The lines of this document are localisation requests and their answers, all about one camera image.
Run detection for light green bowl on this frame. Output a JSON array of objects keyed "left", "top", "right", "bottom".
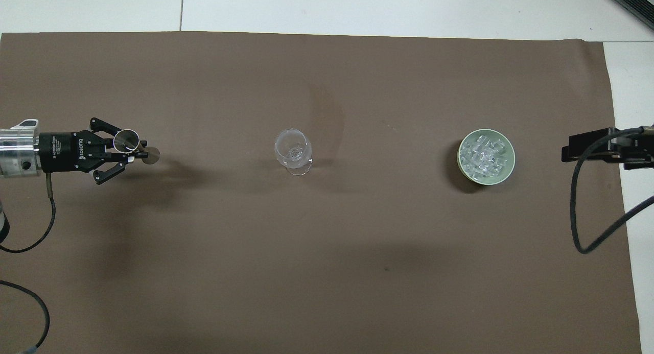
[{"left": 457, "top": 129, "right": 516, "bottom": 186}]

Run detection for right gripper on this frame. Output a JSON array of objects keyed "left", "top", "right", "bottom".
[{"left": 613, "top": 125, "right": 654, "bottom": 165}]

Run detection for clear ice cubes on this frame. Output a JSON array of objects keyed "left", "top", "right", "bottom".
[{"left": 460, "top": 134, "right": 510, "bottom": 179}]

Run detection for small silver metal cup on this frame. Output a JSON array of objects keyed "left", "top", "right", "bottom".
[{"left": 113, "top": 129, "right": 160, "bottom": 165}]

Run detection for clear wine glass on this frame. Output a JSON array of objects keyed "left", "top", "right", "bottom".
[{"left": 274, "top": 128, "right": 314, "bottom": 176}]

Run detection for black cable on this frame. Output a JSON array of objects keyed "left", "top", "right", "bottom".
[
  {"left": 0, "top": 173, "right": 56, "bottom": 254},
  {"left": 0, "top": 280, "right": 51, "bottom": 354},
  {"left": 571, "top": 127, "right": 654, "bottom": 255}
]

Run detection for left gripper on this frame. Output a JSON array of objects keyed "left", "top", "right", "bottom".
[{"left": 38, "top": 117, "right": 149, "bottom": 185}]

